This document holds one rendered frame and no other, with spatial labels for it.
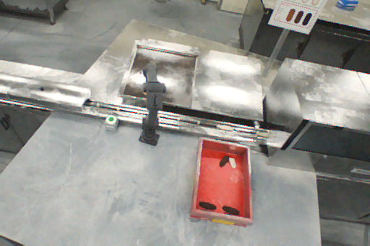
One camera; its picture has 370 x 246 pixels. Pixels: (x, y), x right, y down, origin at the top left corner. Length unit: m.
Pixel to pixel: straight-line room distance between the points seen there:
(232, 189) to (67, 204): 0.92
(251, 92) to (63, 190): 1.42
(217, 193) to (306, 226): 0.54
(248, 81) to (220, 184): 0.87
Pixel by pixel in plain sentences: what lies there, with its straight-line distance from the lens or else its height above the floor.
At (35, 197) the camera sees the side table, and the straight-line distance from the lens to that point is 1.58.
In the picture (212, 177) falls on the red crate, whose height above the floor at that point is 0.82.
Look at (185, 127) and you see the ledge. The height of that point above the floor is 0.86.
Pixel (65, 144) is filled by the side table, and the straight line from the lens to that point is 1.70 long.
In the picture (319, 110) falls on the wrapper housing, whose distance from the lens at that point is 1.53.
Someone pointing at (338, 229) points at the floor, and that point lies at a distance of 2.89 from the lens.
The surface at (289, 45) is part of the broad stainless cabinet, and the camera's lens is 3.42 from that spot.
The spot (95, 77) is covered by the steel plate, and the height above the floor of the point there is 0.82.
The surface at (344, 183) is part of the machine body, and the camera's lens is 2.12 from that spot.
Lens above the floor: 2.20
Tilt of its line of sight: 48 degrees down
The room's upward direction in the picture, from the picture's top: 12 degrees clockwise
